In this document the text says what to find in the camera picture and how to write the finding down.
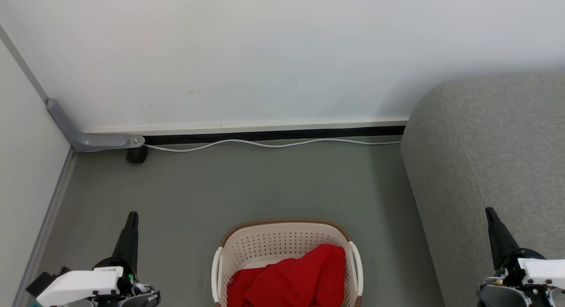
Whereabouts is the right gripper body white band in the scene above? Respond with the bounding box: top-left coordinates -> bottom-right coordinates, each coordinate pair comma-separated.
497,249 -> 565,290

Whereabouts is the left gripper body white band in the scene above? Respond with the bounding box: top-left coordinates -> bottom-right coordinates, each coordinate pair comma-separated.
37,257 -> 139,307

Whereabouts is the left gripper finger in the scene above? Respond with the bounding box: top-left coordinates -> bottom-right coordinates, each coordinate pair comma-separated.
112,211 -> 139,272

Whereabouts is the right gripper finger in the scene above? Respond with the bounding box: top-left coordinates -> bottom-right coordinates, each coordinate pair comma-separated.
485,207 -> 521,271

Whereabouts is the plain red garment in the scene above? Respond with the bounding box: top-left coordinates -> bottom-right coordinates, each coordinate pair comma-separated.
254,244 -> 347,307

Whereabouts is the grey fabric sofa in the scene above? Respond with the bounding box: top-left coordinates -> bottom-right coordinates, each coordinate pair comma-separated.
400,71 -> 565,307

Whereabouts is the grey floor skirting strip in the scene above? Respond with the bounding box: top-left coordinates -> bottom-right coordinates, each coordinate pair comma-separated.
11,147 -> 78,307

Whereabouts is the black caster foot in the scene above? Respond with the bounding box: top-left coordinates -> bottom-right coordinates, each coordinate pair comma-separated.
127,146 -> 148,164

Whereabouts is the cream perforated laundry basket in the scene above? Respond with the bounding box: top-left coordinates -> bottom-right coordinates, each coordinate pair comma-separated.
211,218 -> 364,307

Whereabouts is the black baseboard strip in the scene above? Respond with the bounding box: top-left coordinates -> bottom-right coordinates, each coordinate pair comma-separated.
143,126 -> 406,145

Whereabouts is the grey metal partition bracket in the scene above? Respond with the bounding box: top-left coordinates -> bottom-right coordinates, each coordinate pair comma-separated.
46,98 -> 145,152

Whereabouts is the white power cable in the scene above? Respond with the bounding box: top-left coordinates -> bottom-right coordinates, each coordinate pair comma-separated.
143,138 -> 402,153

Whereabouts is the white wall trim strip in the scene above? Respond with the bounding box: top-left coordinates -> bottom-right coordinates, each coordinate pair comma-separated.
82,117 -> 409,135

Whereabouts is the grey wall corner strip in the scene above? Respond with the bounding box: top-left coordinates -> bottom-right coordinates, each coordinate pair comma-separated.
0,24 -> 49,104

